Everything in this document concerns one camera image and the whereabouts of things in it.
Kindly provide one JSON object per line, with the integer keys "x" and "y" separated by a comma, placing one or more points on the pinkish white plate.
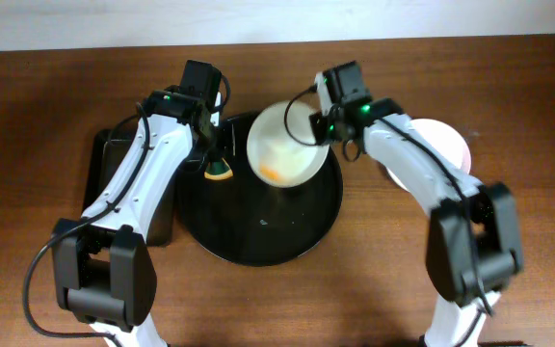
{"x": 446, "y": 140}

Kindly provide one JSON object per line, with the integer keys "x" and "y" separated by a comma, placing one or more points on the green and yellow sponge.
{"x": 218, "y": 170}

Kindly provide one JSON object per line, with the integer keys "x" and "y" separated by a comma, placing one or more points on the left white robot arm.
{"x": 102, "y": 268}

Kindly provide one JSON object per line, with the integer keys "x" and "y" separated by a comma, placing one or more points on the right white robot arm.
{"x": 474, "y": 247}

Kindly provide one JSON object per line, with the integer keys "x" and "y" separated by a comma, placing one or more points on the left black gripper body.
{"x": 208, "y": 143}

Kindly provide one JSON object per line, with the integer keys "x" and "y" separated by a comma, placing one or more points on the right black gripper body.
{"x": 320, "y": 127}

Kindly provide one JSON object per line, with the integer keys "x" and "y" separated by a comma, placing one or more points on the round black serving tray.
{"x": 246, "y": 221}

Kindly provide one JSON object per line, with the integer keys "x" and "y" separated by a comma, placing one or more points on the rectangular black tray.
{"x": 105, "y": 160}

